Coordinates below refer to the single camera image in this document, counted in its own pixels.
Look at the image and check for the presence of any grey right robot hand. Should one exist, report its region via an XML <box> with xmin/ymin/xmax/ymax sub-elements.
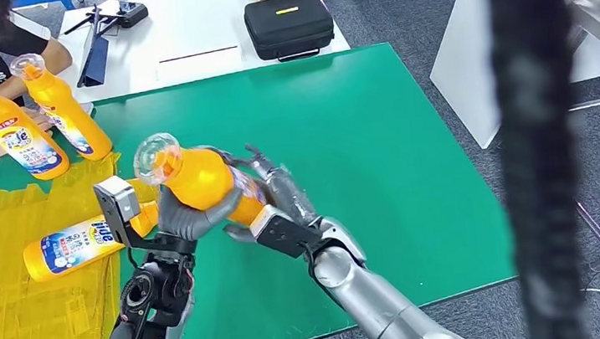
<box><xmin>203</xmin><ymin>134</ymin><xmax>323</xmax><ymax>250</ymax></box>

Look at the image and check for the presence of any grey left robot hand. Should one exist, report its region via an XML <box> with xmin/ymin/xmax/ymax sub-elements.
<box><xmin>154</xmin><ymin>177</ymin><xmax>249</xmax><ymax>245</ymax></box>

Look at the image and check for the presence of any orange detergent bottle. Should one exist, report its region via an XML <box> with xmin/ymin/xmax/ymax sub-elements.
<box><xmin>130</xmin><ymin>121</ymin><xmax>271</xmax><ymax>239</ymax></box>
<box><xmin>8</xmin><ymin>45</ymin><xmax>115</xmax><ymax>169</ymax></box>
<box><xmin>0</xmin><ymin>65</ymin><xmax>72</xmax><ymax>186</ymax></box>
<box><xmin>18</xmin><ymin>199</ymin><xmax>167</xmax><ymax>284</ymax></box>

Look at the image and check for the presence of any thin black strip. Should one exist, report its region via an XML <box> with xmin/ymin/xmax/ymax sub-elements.
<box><xmin>157</xmin><ymin>44</ymin><xmax>241</xmax><ymax>64</ymax></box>

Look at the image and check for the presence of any black carrying case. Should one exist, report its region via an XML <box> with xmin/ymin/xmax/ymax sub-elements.
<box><xmin>242</xmin><ymin>0</ymin><xmax>339</xmax><ymax>66</ymax></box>

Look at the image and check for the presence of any dark blue tablet stand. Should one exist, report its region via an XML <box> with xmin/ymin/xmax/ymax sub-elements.
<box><xmin>69</xmin><ymin>4</ymin><xmax>114</xmax><ymax>91</ymax></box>

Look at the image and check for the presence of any white table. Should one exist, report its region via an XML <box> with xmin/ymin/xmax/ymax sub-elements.
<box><xmin>49</xmin><ymin>0</ymin><xmax>354</xmax><ymax>108</ymax></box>

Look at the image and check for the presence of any yellow tape sheet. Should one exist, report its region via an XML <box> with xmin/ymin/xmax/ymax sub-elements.
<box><xmin>0</xmin><ymin>149</ymin><xmax>174</xmax><ymax>339</ymax></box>

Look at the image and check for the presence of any black remote controller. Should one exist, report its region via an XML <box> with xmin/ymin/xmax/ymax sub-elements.
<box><xmin>59</xmin><ymin>0</ymin><xmax>151</xmax><ymax>38</ymax></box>

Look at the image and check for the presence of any white panel board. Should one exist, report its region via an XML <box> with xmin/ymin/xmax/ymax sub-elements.
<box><xmin>421</xmin><ymin>0</ymin><xmax>600</xmax><ymax>155</ymax></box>

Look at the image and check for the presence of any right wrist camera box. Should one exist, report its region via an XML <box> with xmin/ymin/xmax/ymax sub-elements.
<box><xmin>248</xmin><ymin>199</ymin><xmax>326</xmax><ymax>265</ymax></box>

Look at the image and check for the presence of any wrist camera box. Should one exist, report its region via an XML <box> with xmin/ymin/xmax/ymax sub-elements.
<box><xmin>248</xmin><ymin>199</ymin><xmax>326</xmax><ymax>265</ymax></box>
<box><xmin>91</xmin><ymin>167</ymin><xmax>198</xmax><ymax>265</ymax></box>

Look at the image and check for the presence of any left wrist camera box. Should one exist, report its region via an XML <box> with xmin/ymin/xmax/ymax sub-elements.
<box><xmin>91</xmin><ymin>167</ymin><xmax>198</xmax><ymax>265</ymax></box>

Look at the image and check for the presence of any black braided hose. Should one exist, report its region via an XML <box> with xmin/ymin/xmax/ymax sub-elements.
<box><xmin>485</xmin><ymin>0</ymin><xmax>600</xmax><ymax>339</ymax></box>

